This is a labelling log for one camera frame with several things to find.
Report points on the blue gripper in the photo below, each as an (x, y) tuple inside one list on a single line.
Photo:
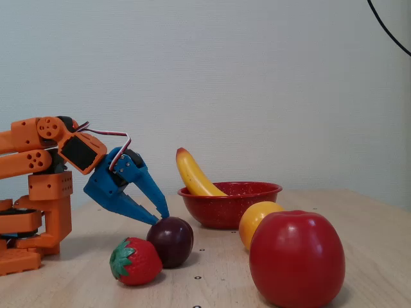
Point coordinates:
[(103, 185)]

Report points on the yellow toy banana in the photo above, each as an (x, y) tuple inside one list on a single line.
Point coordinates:
[(192, 179)]

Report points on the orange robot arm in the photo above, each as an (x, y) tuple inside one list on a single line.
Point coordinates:
[(51, 192)]

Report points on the red speckled bowl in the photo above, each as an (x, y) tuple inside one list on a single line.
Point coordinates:
[(224, 208)]

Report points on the dark purple toy plum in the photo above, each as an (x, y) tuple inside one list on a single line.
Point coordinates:
[(171, 240)]

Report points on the red toy strawberry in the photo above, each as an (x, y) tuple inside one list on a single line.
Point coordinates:
[(144, 263)]

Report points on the toy orange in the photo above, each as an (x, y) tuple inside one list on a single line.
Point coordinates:
[(253, 221)]

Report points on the red toy apple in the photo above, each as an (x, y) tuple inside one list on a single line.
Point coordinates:
[(298, 260)]

